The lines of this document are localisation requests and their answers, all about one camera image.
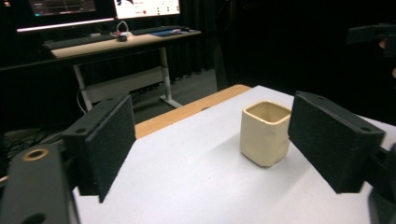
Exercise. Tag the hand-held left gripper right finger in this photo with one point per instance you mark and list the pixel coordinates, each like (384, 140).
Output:
(330, 143)

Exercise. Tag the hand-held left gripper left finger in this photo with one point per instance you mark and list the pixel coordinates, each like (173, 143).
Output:
(106, 146)

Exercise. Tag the cream square ceramic cup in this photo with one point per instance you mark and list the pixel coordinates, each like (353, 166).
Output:
(264, 133)

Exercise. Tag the wooden desk with white legs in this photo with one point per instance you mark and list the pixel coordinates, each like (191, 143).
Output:
(102, 46)

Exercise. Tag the black keyboard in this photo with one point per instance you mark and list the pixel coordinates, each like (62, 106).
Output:
(77, 41)
(155, 30)

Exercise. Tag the black curtain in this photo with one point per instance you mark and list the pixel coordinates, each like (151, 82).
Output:
(193, 34)

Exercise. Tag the dark computer monitor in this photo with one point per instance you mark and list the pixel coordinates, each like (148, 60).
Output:
(62, 11)

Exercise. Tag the bright computer monitor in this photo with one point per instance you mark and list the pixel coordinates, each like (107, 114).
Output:
(146, 7)

